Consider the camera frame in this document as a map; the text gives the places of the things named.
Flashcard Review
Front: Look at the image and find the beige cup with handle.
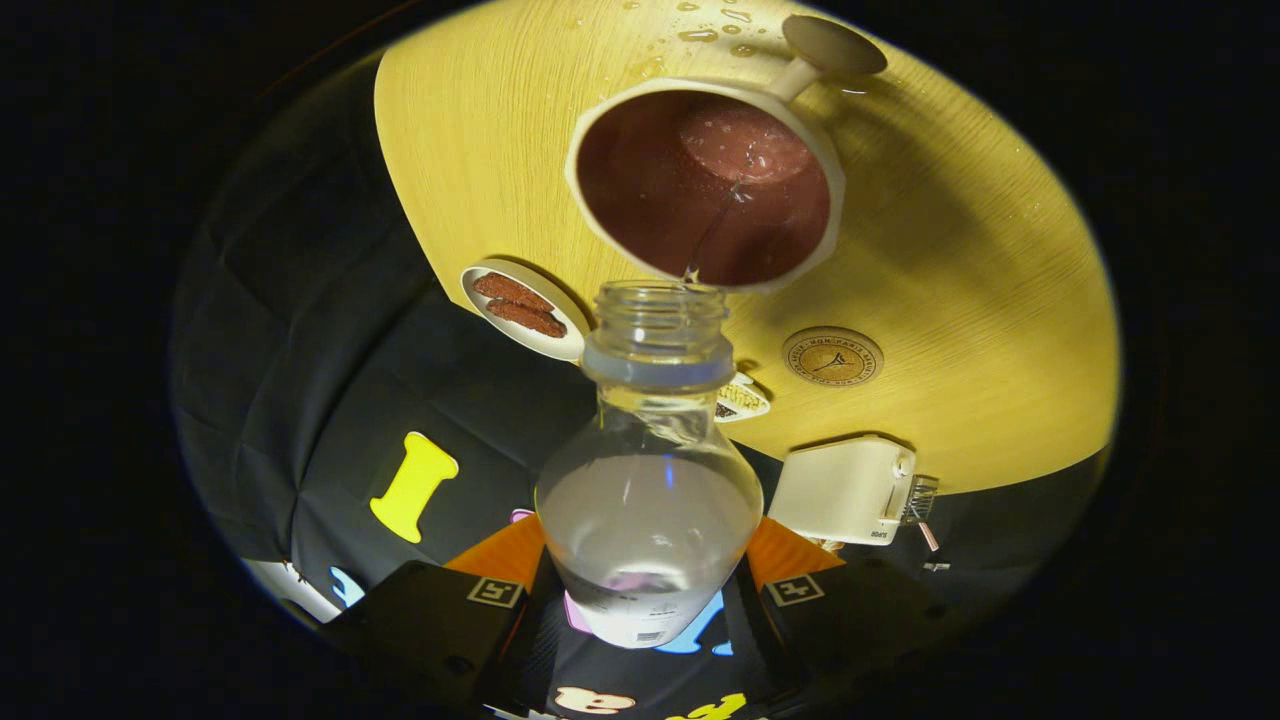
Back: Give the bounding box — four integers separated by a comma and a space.
564, 14, 888, 293

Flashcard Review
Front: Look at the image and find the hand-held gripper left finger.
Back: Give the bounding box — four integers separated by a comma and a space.
320, 515, 561, 716

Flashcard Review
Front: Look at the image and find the round wooden coaster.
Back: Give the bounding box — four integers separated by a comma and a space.
782, 326, 885, 389

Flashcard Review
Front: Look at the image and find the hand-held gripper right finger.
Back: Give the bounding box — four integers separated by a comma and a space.
735, 517, 963, 703

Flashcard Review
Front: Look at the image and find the red meat piece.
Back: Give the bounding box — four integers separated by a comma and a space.
472, 272, 556, 314
486, 298, 568, 339

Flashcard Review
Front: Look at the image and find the clear plastic juice bottle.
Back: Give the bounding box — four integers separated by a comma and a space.
535, 280, 764, 649

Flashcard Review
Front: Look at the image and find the wooden table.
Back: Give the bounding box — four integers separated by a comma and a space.
373, 0, 1121, 496

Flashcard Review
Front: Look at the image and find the cream white toaster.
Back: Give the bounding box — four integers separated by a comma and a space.
767, 435, 917, 547

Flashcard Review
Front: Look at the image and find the wire mesh holder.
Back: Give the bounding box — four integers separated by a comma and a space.
900, 475, 941, 526

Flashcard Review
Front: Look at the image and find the white oval plate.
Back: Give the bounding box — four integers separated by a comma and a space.
460, 258, 593, 362

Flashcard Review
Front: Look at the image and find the white divided snack dish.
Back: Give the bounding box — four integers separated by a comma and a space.
714, 373, 772, 424

